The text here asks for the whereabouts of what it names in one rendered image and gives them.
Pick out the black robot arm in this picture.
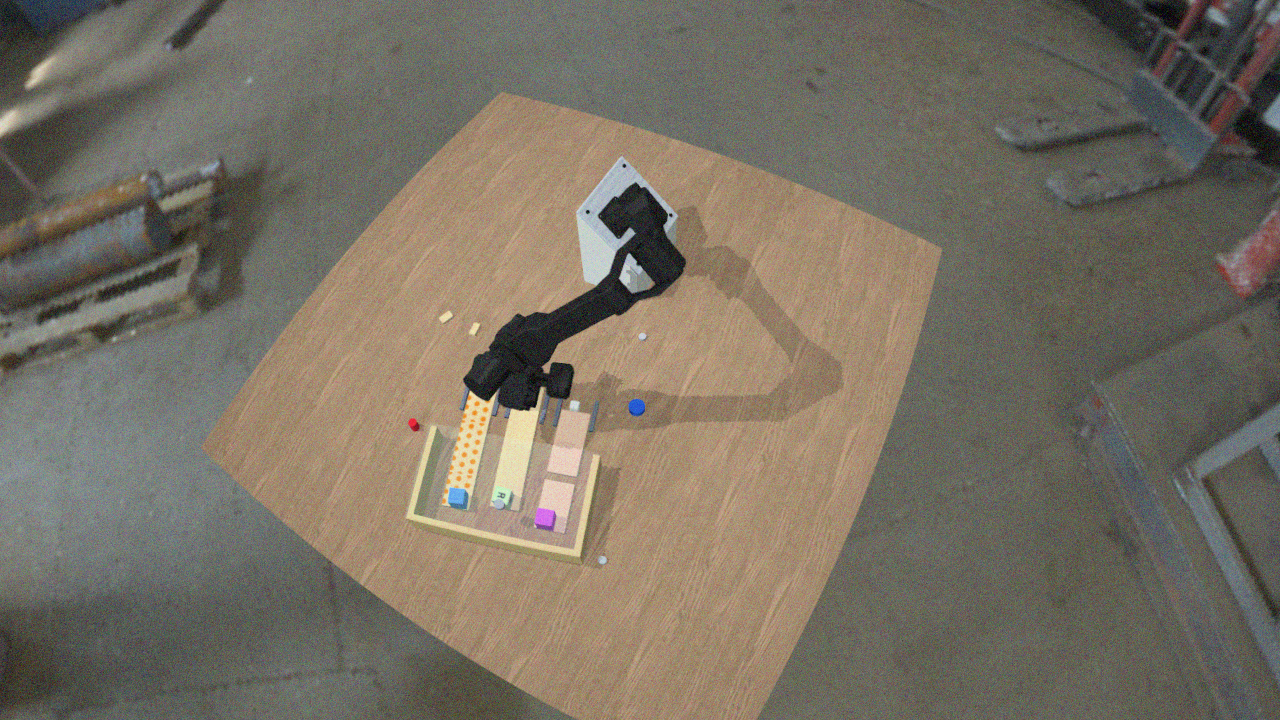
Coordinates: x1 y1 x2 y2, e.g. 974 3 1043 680
463 182 686 411

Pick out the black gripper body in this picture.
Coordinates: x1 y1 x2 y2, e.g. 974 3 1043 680
532 363 573 400

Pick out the cream strip with orange polka dots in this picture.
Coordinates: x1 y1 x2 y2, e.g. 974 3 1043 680
460 391 497 434

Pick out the beige strip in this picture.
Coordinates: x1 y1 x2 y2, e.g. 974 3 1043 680
506 388 544 442

